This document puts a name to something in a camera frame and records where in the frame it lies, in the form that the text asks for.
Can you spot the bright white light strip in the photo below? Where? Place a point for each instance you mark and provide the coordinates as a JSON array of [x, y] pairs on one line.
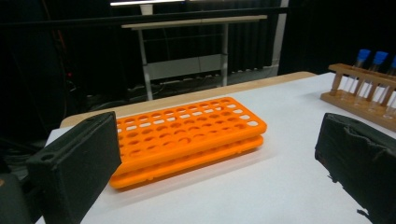
[[146, 2]]

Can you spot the white metal frame desk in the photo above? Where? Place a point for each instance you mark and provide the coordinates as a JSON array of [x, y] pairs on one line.
[[193, 22]]

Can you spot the orange plastic test tube rack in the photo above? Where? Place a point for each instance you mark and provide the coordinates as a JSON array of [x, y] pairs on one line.
[[186, 146]]

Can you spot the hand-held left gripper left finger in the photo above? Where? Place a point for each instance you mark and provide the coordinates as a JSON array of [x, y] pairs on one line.
[[74, 168]]

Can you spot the white table sheet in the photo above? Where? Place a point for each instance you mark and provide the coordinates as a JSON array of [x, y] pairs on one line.
[[280, 174]]

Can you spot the wooden test tube rack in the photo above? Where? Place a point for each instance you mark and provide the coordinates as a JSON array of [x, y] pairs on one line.
[[351, 104]]

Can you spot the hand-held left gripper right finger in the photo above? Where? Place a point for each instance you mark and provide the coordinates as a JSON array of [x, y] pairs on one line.
[[361, 161]]

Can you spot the blue capped glass test tube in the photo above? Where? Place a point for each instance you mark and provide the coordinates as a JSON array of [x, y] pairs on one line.
[[380, 57], [363, 55], [394, 63]]

